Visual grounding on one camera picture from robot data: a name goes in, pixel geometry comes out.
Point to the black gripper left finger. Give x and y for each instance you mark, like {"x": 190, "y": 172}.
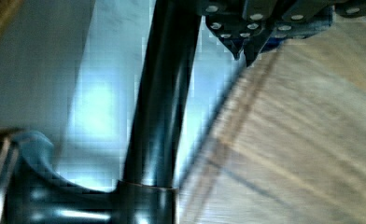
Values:
{"x": 224, "y": 19}

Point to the wooden drawer with black handle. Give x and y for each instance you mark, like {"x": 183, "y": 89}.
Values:
{"x": 40, "y": 54}

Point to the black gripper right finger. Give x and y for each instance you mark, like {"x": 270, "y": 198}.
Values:
{"x": 289, "y": 19}

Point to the wooden cutting board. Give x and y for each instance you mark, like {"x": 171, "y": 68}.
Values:
{"x": 289, "y": 145}

